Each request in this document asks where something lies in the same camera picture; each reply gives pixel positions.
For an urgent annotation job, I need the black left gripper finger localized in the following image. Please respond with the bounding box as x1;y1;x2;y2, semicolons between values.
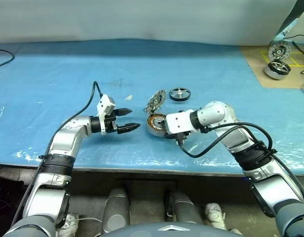
116;123;141;135
114;108;133;117

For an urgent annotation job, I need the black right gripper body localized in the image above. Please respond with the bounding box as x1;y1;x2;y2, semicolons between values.
176;130;191;146

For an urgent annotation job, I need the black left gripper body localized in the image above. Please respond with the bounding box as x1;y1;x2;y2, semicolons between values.
104;110;119;135

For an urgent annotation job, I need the round hinged housing lid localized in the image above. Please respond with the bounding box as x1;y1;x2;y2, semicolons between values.
268;40;292;61
146;89;167;115

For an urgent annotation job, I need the black-rimmed spoked rotor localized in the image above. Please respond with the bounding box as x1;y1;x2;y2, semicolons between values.
169;87;191;101
269;60;290;75

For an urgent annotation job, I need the dark grey rounded leg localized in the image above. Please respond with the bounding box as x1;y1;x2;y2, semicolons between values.
165;191;204;225
102;188;130;234

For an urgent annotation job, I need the blue table cover sheet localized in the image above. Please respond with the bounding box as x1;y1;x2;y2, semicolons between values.
0;39;304;176

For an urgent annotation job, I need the white shoe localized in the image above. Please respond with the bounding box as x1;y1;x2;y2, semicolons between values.
205;202;227;229
57;213;80;233

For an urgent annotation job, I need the grey robot torso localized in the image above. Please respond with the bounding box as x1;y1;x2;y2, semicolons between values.
100;221;244;237

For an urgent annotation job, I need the brown cardboard mat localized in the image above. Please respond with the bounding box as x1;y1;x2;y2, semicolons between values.
240;44;304;89

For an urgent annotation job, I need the light blue metal stand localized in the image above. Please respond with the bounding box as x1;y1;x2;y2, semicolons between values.
272;18;302;46

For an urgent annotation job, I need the dark slanted pole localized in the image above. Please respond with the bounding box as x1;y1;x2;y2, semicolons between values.
281;0;304;33

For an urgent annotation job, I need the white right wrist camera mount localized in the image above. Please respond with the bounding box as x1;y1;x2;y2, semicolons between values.
165;110;194;135

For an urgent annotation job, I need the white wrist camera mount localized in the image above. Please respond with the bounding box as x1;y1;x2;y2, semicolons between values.
165;110;194;135
96;94;116;135

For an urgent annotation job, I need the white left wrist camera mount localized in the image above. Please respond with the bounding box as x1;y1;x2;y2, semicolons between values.
96;94;116;135

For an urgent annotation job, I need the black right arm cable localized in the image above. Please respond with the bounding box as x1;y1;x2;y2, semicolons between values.
176;122;304;205

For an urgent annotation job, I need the thin white cable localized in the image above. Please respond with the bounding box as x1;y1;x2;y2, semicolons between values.
77;217;103;223

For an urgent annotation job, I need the black table cable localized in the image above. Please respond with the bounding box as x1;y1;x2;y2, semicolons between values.
0;49;15;69

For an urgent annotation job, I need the thin black cable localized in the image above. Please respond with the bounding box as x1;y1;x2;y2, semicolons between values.
286;34;304;54

